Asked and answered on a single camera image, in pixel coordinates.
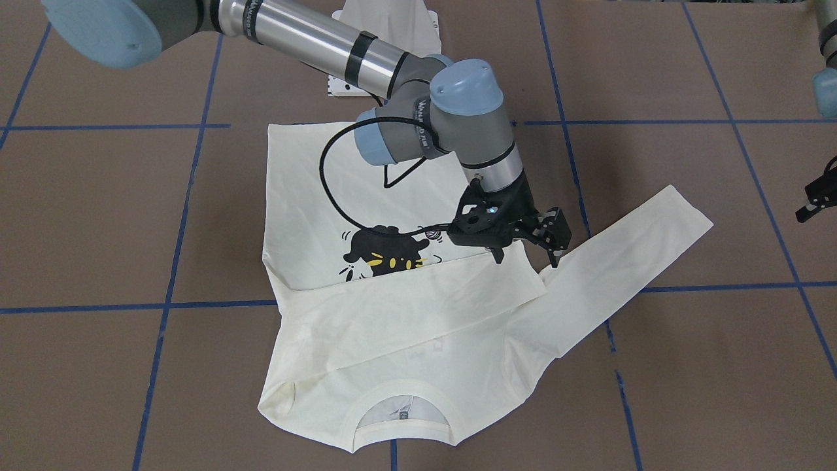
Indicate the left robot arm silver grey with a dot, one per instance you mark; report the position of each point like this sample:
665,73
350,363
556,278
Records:
824,81

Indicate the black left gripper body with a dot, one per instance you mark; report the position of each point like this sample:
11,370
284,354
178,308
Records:
815,198

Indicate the cream long-sleeve cat shirt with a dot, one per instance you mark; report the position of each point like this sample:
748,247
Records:
385,338

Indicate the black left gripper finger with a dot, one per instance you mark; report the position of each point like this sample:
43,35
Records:
805,213

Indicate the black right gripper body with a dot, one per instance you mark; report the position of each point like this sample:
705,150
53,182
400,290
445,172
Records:
520,208

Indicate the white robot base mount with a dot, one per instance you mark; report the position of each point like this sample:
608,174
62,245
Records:
400,26

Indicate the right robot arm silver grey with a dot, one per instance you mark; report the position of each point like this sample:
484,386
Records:
433,106

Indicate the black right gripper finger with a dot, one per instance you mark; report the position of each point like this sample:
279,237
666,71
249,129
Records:
498,254
552,234

